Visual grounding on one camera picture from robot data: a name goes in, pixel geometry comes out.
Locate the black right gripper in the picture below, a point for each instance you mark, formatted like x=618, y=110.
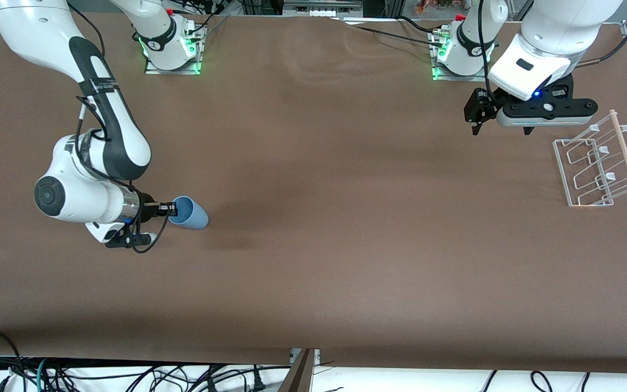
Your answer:
x=148, y=206

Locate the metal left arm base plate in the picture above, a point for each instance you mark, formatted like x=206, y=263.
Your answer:
x=460, y=78

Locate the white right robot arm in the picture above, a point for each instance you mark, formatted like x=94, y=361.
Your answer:
x=19, y=32

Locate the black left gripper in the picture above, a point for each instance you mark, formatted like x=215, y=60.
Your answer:
x=478, y=109

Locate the small metal table bracket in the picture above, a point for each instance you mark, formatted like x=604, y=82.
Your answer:
x=316, y=356

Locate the aluminium frame rail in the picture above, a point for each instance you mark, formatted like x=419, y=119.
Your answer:
x=321, y=4

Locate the brown table support post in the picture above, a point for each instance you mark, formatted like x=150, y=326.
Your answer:
x=298, y=375

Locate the orange decorative plant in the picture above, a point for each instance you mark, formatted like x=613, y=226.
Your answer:
x=433, y=5

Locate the blue plastic cup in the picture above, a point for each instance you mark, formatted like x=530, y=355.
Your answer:
x=194, y=215

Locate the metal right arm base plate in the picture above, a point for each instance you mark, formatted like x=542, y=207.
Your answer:
x=172, y=71

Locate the white power strip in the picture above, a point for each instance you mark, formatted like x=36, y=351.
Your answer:
x=321, y=13

